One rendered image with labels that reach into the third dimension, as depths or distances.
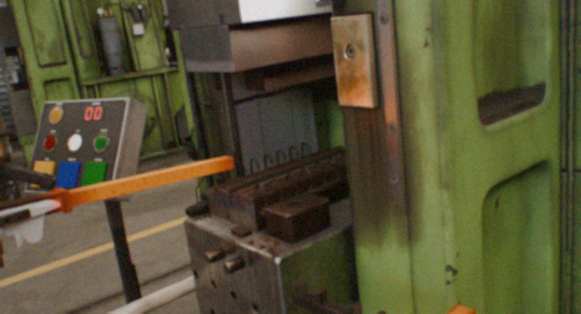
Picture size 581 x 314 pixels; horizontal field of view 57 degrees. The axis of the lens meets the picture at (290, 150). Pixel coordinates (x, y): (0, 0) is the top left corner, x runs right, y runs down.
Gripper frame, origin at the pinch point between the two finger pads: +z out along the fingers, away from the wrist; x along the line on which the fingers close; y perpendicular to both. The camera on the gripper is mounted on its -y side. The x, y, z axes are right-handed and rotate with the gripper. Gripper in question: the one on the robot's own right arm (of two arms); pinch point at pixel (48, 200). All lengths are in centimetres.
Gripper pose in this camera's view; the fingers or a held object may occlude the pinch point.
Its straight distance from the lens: 94.4
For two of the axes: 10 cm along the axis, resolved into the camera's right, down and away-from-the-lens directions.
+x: 6.4, 1.0, -7.6
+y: 1.0, 9.7, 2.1
